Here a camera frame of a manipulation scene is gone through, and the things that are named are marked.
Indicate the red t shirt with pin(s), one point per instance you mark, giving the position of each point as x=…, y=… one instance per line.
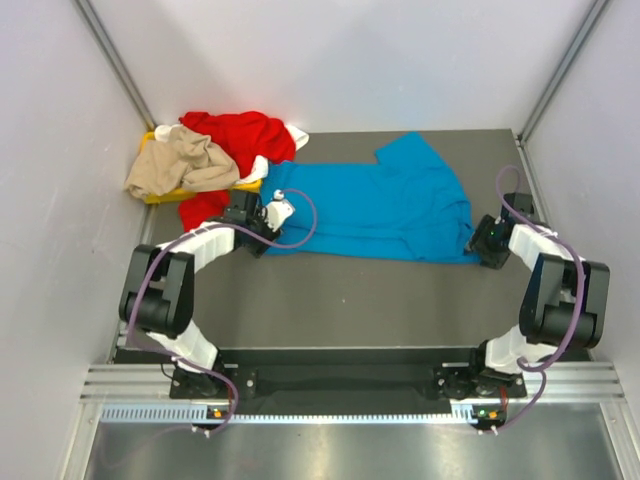
x=242, y=136

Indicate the right corner aluminium post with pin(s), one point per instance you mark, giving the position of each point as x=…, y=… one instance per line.
x=587, y=25

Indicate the white t shirt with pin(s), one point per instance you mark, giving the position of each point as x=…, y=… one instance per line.
x=260, y=166

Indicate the blue t shirt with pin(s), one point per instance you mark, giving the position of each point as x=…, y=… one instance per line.
x=408, y=206

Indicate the yellow plastic bin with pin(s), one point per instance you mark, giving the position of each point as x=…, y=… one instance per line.
x=178, y=195

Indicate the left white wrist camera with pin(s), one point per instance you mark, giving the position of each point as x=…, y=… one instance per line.
x=278, y=211

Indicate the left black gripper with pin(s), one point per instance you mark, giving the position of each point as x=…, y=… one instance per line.
x=258, y=248

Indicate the left corner aluminium post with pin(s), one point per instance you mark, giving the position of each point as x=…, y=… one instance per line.
x=109, y=50

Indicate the corner aluminium post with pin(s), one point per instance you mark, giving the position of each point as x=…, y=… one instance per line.
x=587, y=25
x=109, y=50

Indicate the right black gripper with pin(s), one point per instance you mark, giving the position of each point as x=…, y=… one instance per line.
x=477, y=243

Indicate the aluminium frame rail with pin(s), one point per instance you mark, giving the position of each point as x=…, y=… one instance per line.
x=567, y=382

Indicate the beige t shirt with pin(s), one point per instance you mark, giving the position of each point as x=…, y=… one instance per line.
x=180, y=158

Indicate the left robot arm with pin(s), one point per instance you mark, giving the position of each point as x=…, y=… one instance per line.
x=158, y=293

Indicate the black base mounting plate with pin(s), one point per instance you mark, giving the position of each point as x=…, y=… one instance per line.
x=345, y=382

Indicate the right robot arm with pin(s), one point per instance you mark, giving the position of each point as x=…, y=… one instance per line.
x=563, y=307

